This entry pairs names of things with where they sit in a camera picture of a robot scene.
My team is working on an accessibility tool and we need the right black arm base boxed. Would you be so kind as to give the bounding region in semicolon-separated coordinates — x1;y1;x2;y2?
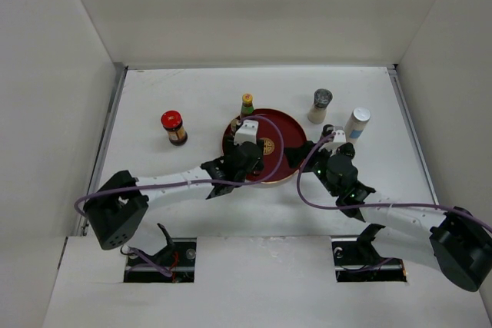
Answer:
331;224;407;283

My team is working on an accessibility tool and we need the white blue cylinder shaker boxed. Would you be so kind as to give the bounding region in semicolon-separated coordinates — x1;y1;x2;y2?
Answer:
344;107;371;144

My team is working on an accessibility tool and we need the small yellow label bottle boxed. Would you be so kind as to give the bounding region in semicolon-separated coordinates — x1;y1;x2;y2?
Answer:
230;118;241;138

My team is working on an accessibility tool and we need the grey cap salt grinder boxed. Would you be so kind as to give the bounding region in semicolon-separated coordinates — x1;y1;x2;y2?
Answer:
307;88;333;124

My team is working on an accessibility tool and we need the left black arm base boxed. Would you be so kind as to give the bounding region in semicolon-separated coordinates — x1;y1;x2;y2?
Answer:
120;224;197;283

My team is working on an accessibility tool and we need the red round tray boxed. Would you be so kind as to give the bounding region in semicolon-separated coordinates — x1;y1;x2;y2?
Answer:
221;108;309;186

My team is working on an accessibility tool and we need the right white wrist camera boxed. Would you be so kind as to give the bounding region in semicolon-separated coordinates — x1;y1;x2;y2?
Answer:
323;124;346;151

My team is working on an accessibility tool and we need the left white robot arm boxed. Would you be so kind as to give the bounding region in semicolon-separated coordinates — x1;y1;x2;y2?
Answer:
82;140;264;250

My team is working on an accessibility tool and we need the green label sauce bottle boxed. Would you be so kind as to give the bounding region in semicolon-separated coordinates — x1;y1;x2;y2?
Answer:
240;94;254;119

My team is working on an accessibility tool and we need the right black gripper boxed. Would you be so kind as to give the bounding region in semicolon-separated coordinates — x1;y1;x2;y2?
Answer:
283;141;340;197

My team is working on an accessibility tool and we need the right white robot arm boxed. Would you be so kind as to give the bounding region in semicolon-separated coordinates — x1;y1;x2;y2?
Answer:
284;141;491;292

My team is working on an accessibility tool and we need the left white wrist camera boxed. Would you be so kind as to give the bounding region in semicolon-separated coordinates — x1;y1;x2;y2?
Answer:
234;120;259;145

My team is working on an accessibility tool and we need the red lid sauce jar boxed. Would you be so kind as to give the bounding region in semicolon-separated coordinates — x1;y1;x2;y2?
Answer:
161;110;188;146

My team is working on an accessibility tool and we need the black cap pepper bottle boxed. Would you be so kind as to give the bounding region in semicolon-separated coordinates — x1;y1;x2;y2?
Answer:
337;142;355;159

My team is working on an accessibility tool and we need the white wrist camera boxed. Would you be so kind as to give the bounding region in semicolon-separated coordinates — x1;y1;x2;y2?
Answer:
234;120;259;145
323;124;346;151

